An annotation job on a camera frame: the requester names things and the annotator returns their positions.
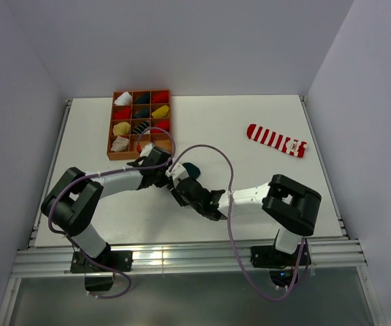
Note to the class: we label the black white striped rolled sock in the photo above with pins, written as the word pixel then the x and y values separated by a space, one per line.
pixel 140 128

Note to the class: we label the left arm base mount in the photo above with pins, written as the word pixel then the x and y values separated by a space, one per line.
pixel 100 273

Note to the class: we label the red rolled sock left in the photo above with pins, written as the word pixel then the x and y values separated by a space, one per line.
pixel 123 113

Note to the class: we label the dark teal rolled sock top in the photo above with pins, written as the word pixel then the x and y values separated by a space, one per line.
pixel 142 98

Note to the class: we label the dark teal rolled sock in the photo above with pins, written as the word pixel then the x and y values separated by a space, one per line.
pixel 142 98
pixel 142 113

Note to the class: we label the red white striped santa sock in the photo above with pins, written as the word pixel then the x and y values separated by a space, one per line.
pixel 276 140

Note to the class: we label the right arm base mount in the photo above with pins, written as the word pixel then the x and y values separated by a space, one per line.
pixel 282 264

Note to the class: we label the red rolled sock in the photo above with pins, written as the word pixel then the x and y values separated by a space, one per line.
pixel 123 113
pixel 158 97
pixel 163 125

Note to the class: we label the aluminium frame rail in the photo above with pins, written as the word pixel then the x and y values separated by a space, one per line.
pixel 178 259

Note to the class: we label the dark green reindeer sock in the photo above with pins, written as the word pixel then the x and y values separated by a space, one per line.
pixel 192 170

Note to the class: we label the mustard rolled sock left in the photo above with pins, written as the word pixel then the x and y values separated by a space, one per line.
pixel 121 128

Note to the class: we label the wooden compartment organizer tray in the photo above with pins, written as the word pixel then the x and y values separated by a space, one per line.
pixel 159 139

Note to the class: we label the dark teal rolled sock middle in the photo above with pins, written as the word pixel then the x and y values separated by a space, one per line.
pixel 142 113

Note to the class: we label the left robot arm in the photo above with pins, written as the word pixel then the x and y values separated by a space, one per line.
pixel 72 202

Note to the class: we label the beige red sock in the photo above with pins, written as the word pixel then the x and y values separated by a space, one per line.
pixel 120 144

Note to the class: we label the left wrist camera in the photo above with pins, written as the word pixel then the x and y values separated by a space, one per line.
pixel 145 150

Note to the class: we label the red rolled sock top right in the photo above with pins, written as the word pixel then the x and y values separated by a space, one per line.
pixel 158 97

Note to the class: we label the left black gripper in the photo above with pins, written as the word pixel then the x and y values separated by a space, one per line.
pixel 164 181

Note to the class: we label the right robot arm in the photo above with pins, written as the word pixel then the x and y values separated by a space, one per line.
pixel 292 205

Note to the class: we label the red rolled sock lower right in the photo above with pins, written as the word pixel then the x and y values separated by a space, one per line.
pixel 163 125

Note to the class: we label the yellow rolled sock right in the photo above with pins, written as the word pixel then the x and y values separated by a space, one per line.
pixel 160 112

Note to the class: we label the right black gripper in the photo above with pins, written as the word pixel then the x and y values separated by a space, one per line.
pixel 178 197

